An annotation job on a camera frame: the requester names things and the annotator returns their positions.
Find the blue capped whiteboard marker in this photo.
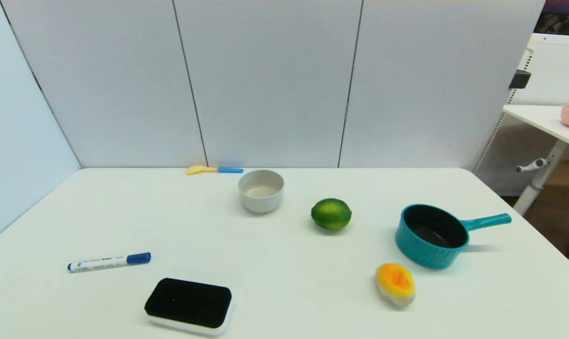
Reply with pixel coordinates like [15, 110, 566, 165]
[67, 252, 152, 273]

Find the white desk crank handle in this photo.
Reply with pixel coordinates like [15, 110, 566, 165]
[516, 159, 548, 173]

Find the black partition clip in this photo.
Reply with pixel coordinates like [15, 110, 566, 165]
[509, 70, 532, 90]

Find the teal saucepan with handle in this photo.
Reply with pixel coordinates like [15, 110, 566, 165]
[395, 203, 512, 270]

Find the green lime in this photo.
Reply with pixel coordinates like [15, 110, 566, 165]
[311, 198, 352, 231]

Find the beige round bowl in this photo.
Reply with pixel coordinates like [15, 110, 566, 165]
[238, 169, 285, 213]

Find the yellow spoon with blue handle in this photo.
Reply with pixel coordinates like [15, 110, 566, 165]
[185, 165, 244, 176]

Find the orange melon slice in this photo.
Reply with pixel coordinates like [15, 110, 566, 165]
[375, 262, 416, 307]

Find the white pegboard panel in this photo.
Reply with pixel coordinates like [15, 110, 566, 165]
[472, 33, 569, 197]

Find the black and white board eraser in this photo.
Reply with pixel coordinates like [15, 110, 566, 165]
[144, 277, 235, 336]

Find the white height-adjustable desk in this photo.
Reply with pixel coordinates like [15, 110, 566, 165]
[503, 105, 569, 217]

